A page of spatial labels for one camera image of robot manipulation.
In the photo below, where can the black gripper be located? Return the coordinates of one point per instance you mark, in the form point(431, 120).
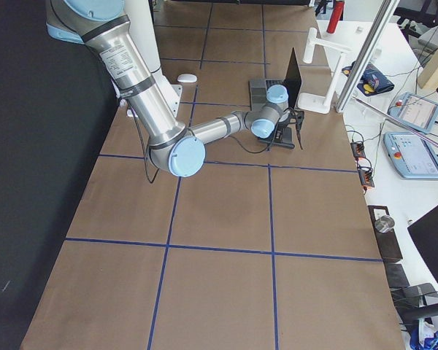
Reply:
point(290, 119)

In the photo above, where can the blue yellow pouch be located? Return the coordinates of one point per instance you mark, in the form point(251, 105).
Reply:
point(374, 82)

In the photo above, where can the blue teach pendant near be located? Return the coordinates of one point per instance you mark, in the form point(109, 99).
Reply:
point(412, 157)

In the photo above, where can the red bottle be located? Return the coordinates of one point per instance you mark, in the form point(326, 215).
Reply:
point(336, 15)

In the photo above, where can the grey laptop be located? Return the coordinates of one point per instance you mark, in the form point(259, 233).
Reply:
point(292, 82)

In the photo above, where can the aluminium frame post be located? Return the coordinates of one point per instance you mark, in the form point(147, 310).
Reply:
point(381, 20)

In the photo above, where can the blue teach pendant far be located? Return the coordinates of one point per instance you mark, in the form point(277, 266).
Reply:
point(417, 112)

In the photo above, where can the white desk lamp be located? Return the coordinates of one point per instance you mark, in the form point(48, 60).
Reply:
point(318, 90)

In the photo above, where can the blue teach pendant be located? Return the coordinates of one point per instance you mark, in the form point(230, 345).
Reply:
point(417, 112)
point(412, 157)

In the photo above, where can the white computer mouse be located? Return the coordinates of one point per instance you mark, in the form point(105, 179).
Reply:
point(187, 78)

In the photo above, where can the steel cup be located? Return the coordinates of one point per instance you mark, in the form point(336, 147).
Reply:
point(384, 224)

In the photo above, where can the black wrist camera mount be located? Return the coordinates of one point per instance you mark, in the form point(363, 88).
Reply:
point(296, 117)

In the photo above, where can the black box under cup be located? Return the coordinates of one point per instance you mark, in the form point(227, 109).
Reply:
point(387, 242)

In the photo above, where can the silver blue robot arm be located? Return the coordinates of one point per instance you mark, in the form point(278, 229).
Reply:
point(104, 26)

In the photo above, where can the white camera stand column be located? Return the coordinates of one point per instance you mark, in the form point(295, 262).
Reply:
point(143, 34)

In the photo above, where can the black orange connector strip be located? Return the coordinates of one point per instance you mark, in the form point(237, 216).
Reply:
point(363, 165)

